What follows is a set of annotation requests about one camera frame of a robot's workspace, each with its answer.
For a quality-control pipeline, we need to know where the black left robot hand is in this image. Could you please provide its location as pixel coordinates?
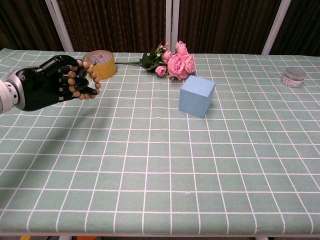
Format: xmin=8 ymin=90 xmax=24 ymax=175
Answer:
xmin=4 ymin=54 xmax=99 ymax=112

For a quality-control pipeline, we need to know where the wooden bead bracelet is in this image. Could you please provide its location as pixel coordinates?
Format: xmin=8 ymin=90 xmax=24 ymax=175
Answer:
xmin=66 ymin=59 xmax=102 ymax=101

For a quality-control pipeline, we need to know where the dark brown curtain panel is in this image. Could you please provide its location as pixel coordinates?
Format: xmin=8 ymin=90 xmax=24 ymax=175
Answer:
xmin=177 ymin=0 xmax=283 ymax=55
xmin=0 ymin=0 xmax=65 ymax=52
xmin=56 ymin=0 xmax=167 ymax=54
xmin=269 ymin=0 xmax=320 ymax=57

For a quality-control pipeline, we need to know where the yellow packing tape roll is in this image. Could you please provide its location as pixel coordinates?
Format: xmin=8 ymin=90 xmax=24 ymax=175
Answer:
xmin=82 ymin=49 xmax=118 ymax=81

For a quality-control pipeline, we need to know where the pink artificial flower bouquet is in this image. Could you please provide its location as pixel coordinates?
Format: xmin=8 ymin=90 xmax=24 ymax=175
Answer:
xmin=115 ymin=40 xmax=197 ymax=81

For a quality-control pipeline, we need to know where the green checked tablecloth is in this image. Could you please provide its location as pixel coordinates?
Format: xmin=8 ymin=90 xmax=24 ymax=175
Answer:
xmin=0 ymin=48 xmax=320 ymax=238

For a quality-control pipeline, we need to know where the light blue foam cube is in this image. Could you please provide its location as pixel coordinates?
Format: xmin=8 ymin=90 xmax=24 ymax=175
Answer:
xmin=178 ymin=75 xmax=217 ymax=119

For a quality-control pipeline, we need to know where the white screen frame post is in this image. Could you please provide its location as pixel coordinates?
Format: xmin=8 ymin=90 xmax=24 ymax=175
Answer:
xmin=260 ymin=0 xmax=293 ymax=56
xmin=44 ymin=0 xmax=75 ymax=53
xmin=164 ymin=0 xmax=180 ymax=54

